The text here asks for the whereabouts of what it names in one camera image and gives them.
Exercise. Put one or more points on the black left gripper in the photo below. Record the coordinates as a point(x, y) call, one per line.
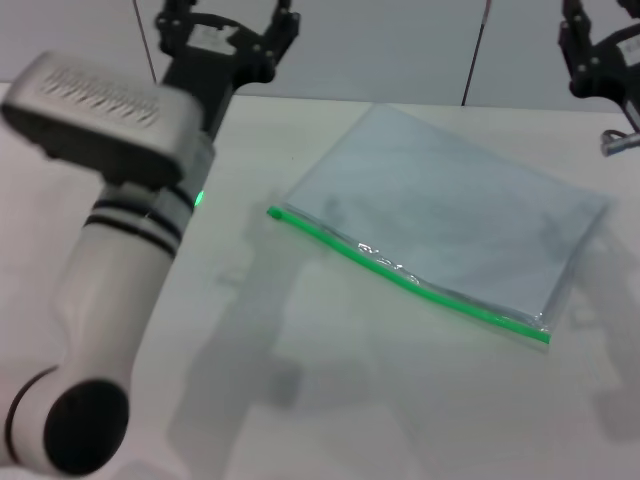
point(210, 70)

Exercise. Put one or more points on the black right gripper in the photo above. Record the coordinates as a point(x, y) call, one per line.
point(620, 75)

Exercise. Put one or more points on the green zipper slider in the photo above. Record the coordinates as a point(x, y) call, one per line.
point(275, 213)

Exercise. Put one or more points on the clear green-zip document bag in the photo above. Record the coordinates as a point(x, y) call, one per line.
point(450, 210)

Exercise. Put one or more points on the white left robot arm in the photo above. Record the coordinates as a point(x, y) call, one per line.
point(110, 300)

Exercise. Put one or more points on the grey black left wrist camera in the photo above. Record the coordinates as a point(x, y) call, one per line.
point(100, 145)

